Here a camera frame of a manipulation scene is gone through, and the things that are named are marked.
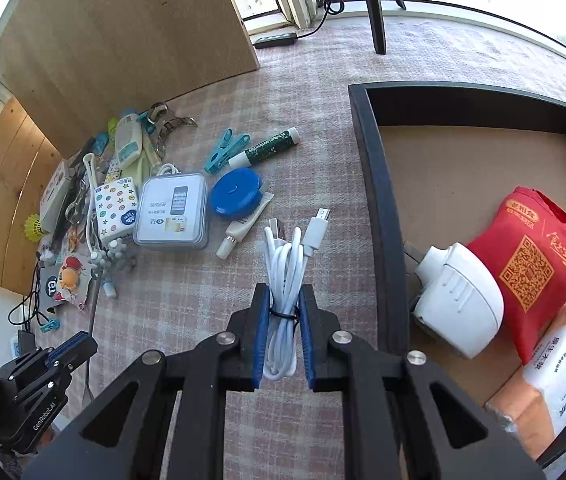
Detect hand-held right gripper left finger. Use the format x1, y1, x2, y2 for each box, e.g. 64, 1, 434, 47
23, 283, 268, 480

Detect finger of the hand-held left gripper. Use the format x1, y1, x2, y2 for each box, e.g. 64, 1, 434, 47
62, 335, 100, 373
45, 331, 90, 368

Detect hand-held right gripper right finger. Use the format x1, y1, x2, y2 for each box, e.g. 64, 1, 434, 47
299, 284, 546, 480

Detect white USB cable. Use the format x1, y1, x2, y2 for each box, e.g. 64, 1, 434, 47
264, 207, 332, 382

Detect cartoon badge reel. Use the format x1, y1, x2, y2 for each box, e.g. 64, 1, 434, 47
58, 255, 88, 311

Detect white knobby toy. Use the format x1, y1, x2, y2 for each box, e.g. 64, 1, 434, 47
90, 240, 136, 275

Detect white dotted box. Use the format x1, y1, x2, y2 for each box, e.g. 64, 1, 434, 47
94, 176, 142, 242

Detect clear plastic box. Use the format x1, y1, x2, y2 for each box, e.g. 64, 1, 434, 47
133, 173, 210, 251

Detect black tray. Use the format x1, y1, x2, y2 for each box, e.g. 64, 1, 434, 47
348, 81, 566, 471

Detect thick white cord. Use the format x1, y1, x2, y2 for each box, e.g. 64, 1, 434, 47
83, 152, 114, 261

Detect blue clothespin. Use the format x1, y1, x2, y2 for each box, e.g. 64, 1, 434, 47
204, 128, 251, 176

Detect white lotion bottle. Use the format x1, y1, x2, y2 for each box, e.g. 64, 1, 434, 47
114, 112, 142, 169

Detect metal tongs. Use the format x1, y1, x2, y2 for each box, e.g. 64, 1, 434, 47
153, 116, 198, 156

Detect steel spring clip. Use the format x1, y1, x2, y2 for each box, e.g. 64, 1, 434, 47
139, 102, 170, 127

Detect plaid cloth covered desktop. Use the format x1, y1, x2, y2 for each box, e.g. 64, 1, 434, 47
0, 10, 566, 480

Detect grey card round black logo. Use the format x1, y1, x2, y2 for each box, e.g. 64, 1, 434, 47
38, 265, 64, 306

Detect small white tube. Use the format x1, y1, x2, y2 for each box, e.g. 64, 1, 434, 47
215, 192, 274, 261

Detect yellow shuttlecock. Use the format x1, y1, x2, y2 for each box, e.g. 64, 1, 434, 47
24, 213, 46, 238

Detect blue round tape measure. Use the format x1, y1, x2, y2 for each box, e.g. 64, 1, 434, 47
210, 168, 266, 219

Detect white printed carton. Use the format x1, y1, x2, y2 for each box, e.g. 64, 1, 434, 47
40, 160, 76, 233

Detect white charger plug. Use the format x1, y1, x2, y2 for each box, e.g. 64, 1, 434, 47
403, 241, 505, 359

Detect green white tube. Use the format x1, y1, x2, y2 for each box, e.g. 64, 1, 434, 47
227, 127, 300, 170

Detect blue wrapped packet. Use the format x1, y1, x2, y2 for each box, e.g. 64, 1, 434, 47
80, 132, 111, 166

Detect red cloth bag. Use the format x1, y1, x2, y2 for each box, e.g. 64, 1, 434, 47
465, 186, 566, 366

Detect orange tissue packet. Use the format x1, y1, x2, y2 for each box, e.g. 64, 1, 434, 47
485, 301, 566, 461

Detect black power strip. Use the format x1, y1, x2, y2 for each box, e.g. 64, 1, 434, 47
254, 31, 298, 50

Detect light wooden board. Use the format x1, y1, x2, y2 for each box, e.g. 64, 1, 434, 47
0, 0, 261, 158

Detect black tripod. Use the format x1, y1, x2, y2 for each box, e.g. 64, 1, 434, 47
333, 0, 406, 56

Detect thin black wire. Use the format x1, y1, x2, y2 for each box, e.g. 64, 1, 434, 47
8, 260, 58, 331

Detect black cable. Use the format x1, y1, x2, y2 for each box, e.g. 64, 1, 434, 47
295, 0, 344, 41

